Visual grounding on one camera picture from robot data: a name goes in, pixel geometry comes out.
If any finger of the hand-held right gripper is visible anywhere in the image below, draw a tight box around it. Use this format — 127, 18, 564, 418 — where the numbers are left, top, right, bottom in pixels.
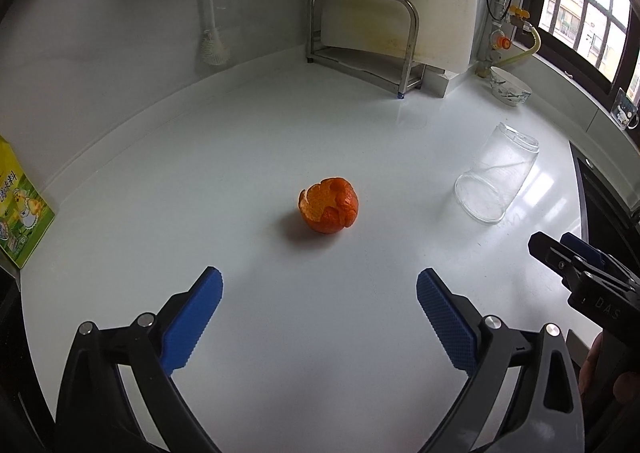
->
527, 231, 583, 286
560, 232, 623, 276

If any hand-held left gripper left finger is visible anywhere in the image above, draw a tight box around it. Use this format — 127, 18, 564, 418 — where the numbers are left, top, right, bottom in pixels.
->
52, 266, 224, 453

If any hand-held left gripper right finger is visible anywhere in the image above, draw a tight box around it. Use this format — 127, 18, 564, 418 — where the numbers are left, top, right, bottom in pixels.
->
412, 268, 586, 453

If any clear plastic cup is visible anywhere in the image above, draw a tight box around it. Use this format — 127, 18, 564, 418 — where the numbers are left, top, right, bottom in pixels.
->
454, 122, 541, 224

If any orange peel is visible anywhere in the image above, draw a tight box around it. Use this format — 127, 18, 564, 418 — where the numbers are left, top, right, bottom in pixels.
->
298, 177, 360, 235

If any person's right hand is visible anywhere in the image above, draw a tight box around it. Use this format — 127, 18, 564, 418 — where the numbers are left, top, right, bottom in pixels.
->
579, 332, 640, 406

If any black stove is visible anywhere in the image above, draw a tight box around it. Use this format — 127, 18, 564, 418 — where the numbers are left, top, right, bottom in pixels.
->
570, 140, 640, 259

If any small clear container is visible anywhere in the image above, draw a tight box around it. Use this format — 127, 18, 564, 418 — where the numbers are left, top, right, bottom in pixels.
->
612, 88, 640, 130

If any white patterned bowl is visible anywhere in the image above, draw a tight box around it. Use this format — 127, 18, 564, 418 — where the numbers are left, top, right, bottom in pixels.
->
489, 66, 532, 108

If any yellow green carton box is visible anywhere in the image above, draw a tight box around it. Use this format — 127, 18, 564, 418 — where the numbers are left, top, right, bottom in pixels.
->
0, 135, 56, 269

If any metal rack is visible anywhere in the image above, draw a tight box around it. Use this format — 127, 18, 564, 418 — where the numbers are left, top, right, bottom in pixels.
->
305, 0, 427, 100

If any yellow handled gas valve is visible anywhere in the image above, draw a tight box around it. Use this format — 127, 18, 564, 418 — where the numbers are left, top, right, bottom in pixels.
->
507, 5, 532, 30

